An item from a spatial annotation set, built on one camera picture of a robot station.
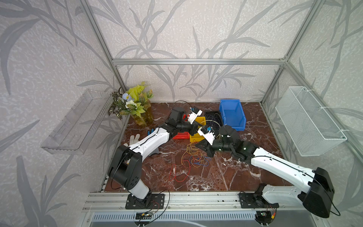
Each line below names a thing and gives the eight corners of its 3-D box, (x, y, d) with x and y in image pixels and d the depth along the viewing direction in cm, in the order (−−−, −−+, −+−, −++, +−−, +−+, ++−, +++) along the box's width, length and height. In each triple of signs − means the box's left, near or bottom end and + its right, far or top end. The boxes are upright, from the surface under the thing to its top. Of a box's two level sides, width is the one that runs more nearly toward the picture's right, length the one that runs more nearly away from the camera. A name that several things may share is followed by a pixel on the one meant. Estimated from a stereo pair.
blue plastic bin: (222, 131, 103) (225, 123, 95) (218, 107, 118) (220, 99, 111) (243, 131, 103) (247, 123, 95) (236, 108, 118) (239, 99, 111)
